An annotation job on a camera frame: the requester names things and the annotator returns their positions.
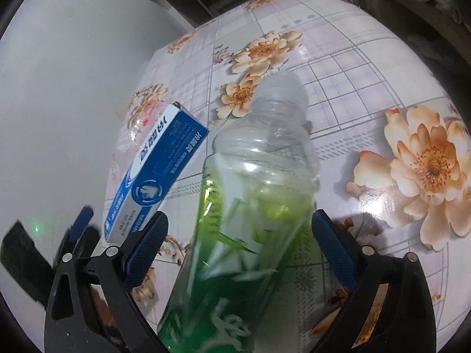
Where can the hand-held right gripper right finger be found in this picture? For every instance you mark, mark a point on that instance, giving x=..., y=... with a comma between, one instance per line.
x=335, y=250

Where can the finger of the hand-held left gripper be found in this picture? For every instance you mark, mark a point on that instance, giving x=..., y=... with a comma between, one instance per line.
x=25, y=257
x=83, y=216

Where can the green plastic bottle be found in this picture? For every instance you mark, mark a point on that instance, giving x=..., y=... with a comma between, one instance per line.
x=239, y=228

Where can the floral tablecloth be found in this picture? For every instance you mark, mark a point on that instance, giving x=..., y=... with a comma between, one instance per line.
x=349, y=62

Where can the blue white toothpaste box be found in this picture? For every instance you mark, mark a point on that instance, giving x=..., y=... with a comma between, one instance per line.
x=162, y=161

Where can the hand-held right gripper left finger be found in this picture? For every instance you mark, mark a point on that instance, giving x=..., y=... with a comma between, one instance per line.
x=144, y=256

